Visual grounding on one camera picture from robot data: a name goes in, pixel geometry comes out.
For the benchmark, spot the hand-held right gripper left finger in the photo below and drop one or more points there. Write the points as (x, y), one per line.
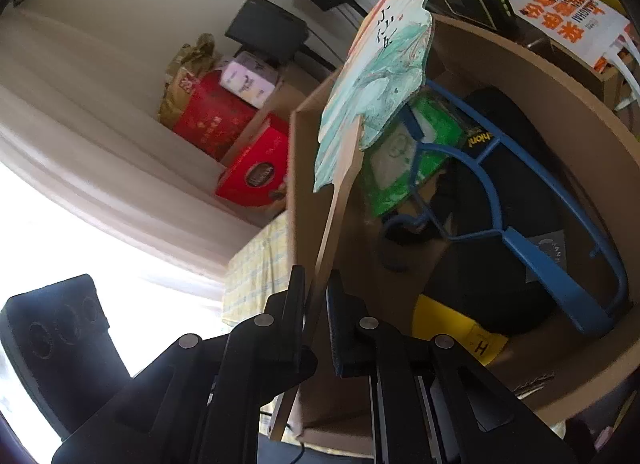
(295, 324)

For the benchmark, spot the white bag orange print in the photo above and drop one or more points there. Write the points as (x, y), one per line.
(565, 13)

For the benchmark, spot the yellow plaid tablecloth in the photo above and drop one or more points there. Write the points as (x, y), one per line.
(255, 269)

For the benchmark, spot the white sheer curtain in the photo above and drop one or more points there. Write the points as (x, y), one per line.
(100, 118)

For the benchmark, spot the red gift bag gold print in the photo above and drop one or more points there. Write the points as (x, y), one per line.
(210, 118)

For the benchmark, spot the gold foil bag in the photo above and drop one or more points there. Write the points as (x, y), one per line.
(185, 78)

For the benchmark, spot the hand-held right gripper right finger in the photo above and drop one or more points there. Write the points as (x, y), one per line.
(345, 339)

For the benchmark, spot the green packet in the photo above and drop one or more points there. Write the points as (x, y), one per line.
(430, 128)

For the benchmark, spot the cardboard box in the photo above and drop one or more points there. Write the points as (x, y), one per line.
(575, 143)

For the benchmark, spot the blue plastic hanger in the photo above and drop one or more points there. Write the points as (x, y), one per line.
(540, 264)

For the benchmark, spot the red bag with cake pictures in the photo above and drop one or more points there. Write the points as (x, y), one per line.
(255, 168)

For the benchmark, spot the white pink tissue pack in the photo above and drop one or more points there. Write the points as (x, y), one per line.
(250, 78)

